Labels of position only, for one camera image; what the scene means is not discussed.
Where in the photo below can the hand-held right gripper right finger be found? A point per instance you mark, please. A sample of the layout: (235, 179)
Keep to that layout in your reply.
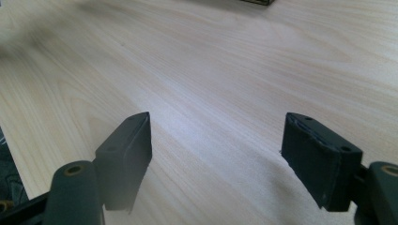
(319, 162)

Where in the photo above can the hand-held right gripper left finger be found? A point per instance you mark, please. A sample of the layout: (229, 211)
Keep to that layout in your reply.
(125, 162)

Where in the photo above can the smoky transparent drawer box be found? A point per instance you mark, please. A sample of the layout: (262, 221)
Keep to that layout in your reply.
(258, 2)

